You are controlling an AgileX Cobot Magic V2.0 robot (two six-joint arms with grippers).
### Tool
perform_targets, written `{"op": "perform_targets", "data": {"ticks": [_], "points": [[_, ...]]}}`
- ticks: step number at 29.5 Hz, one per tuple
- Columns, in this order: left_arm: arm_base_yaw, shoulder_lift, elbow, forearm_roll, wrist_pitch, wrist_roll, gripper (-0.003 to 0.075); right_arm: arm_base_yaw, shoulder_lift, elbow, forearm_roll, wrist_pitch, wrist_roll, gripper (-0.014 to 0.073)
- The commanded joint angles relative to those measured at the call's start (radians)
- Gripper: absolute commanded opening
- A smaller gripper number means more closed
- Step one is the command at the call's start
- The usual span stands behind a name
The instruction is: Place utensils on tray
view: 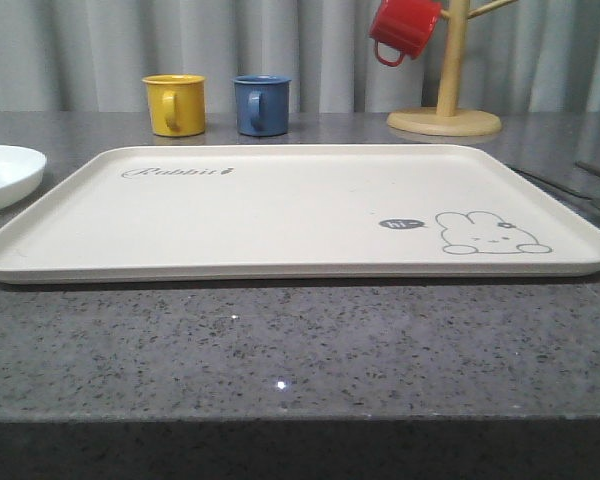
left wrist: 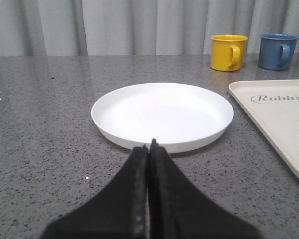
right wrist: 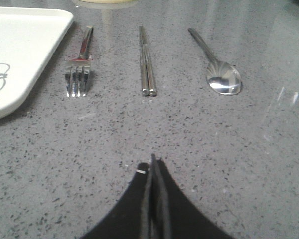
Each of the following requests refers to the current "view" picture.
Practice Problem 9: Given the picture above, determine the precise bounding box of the grey curtain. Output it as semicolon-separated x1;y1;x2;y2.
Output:
0;1;600;114

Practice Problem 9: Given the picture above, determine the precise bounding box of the white round plate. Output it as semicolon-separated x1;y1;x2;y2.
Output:
0;145;47;210

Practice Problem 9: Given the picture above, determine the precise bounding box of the cream rabbit serving tray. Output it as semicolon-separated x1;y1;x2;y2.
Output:
0;144;600;283

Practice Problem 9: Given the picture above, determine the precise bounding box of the blue mug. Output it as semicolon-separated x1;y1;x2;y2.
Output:
233;75;291;137

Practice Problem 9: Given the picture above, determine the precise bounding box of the yellow mug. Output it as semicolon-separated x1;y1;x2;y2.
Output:
142;74;206;137

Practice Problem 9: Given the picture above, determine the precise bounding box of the wooden mug tree stand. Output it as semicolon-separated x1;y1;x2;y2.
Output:
387;0;515;137

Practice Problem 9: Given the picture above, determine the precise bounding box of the red mug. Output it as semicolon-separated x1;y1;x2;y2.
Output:
369;0;442;67

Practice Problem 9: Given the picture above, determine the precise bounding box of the silver metal spoon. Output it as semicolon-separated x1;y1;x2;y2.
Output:
505;164;600;201

